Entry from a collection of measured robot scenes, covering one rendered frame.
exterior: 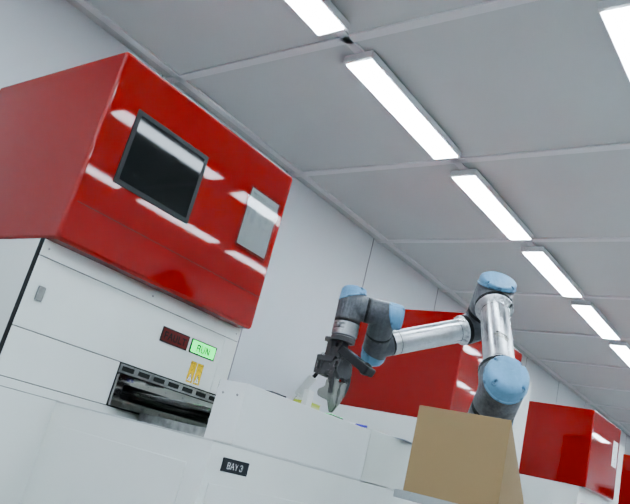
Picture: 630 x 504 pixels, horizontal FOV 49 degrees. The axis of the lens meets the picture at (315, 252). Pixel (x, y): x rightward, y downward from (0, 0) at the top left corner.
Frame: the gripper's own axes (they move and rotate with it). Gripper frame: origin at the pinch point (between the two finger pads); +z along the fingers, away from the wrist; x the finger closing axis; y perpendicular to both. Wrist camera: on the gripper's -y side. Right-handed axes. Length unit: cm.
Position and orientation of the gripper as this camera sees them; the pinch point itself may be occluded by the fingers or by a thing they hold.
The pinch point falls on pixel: (333, 408)
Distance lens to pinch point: 197.3
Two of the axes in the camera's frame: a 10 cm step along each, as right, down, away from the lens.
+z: -2.3, 9.3, -3.0
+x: -5.7, -3.8, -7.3
